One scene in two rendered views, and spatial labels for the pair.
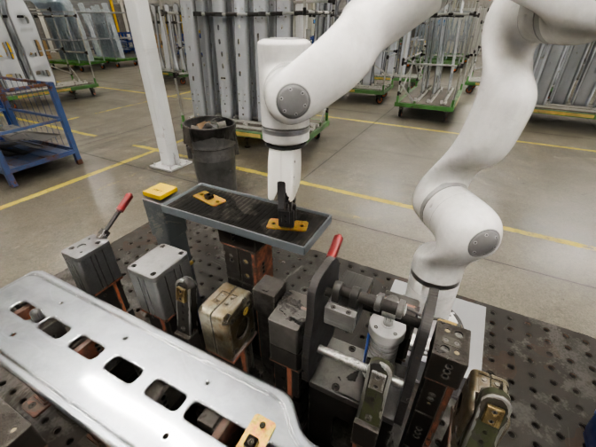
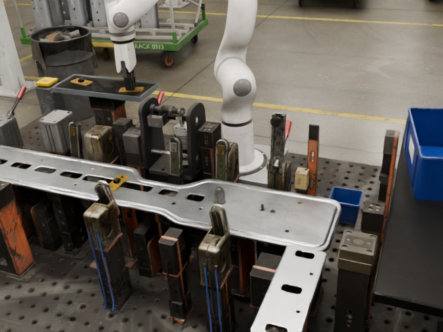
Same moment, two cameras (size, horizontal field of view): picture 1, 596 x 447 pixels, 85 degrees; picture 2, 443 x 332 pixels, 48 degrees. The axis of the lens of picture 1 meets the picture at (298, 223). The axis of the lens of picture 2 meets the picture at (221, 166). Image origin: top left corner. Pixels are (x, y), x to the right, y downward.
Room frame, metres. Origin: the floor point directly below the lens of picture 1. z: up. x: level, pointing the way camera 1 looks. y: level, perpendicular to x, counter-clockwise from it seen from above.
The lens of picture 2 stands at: (-1.09, -0.18, 1.82)
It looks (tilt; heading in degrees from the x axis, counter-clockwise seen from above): 31 degrees down; 357
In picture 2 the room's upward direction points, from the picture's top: 4 degrees counter-clockwise
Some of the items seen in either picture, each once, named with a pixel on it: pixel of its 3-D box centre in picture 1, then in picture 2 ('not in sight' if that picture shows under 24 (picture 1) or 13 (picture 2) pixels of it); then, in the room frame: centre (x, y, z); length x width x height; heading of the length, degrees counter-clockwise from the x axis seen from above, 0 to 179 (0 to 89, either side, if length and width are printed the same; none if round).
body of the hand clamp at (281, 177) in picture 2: not in sight; (279, 211); (0.17, -0.42, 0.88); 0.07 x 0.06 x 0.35; 153
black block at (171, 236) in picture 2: not in sight; (177, 277); (-0.04, -0.10, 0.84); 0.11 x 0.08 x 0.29; 153
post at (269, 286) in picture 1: (273, 350); (131, 170); (0.47, 0.05, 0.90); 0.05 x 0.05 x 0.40; 63
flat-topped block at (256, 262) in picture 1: (252, 290); (115, 143); (0.64, 0.12, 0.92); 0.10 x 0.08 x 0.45; 63
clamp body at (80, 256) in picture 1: (108, 298); (14, 162); (0.65, 0.52, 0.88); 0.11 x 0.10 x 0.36; 153
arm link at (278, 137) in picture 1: (286, 132); (122, 34); (0.58, 0.02, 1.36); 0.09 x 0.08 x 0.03; 171
